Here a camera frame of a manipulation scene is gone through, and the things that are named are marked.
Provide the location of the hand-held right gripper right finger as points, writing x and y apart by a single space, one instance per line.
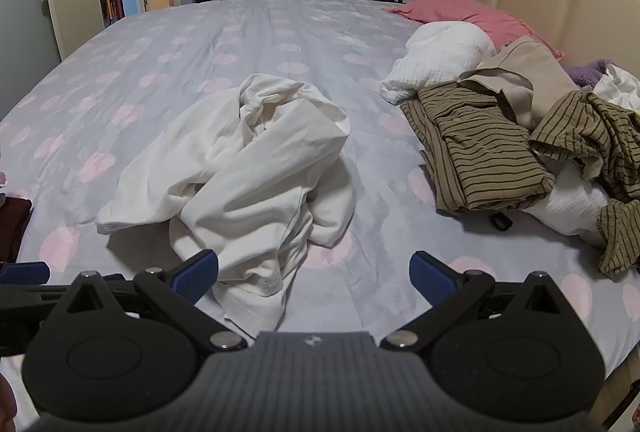
430 278

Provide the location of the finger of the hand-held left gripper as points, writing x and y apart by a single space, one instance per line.
25 273

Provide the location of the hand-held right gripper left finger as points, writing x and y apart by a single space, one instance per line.
197 273

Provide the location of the white t-shirt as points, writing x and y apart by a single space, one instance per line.
250 172

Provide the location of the dark red printed cushion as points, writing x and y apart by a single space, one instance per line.
14 227

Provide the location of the small black clip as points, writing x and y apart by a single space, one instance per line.
500 222

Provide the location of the olive striped garment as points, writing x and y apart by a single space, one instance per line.
600 127
475 152

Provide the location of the white crinkled cloth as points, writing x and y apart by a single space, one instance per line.
565 207

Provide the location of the bed with pink dotted sheet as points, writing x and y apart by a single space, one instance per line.
200 62

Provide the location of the white ribbed garment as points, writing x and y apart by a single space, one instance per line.
440 57

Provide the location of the beige garment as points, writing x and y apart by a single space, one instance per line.
530 72

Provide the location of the purple fluffy cloth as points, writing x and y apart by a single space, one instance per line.
587 73

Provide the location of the pink pillow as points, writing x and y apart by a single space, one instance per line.
450 9

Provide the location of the red stool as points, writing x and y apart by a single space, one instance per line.
113 2

